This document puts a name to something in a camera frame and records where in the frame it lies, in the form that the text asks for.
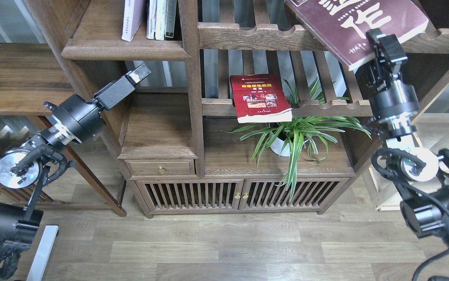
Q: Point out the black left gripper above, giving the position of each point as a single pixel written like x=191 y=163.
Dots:
x=78 y=120

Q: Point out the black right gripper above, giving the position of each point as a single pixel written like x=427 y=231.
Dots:
x=391 y=98

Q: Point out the maroon book with white characters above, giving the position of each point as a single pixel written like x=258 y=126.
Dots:
x=341 y=25

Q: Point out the pale lavender paperback book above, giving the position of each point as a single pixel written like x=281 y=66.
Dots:
x=133 y=15

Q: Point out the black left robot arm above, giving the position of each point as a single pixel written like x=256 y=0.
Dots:
x=26 y=169

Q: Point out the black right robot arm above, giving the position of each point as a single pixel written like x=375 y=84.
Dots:
x=439 y=229

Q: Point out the light wooden shelf rack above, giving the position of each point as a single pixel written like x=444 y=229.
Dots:
x=421 y=176

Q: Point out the white upright book middle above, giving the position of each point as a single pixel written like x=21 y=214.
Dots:
x=160 y=19

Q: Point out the white upright book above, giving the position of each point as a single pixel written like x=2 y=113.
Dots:
x=160 y=19
x=151 y=20

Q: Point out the dark wooden side table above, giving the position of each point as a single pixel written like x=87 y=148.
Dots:
x=29 y=76

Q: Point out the white upright book left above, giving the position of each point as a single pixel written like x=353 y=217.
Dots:
x=151 y=20

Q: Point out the dark wooden bookshelf cabinet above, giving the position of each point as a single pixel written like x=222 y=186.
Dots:
x=185 y=128

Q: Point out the dark green upright book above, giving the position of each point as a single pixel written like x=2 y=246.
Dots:
x=170 y=26

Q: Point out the green spider plant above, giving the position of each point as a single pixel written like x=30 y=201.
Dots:
x=299 y=134

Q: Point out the red paperback book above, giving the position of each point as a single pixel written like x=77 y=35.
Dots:
x=260 y=99

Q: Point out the white plant pot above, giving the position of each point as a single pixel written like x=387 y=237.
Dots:
x=279 y=147

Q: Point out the white metal leg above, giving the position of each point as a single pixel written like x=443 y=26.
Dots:
x=43 y=253

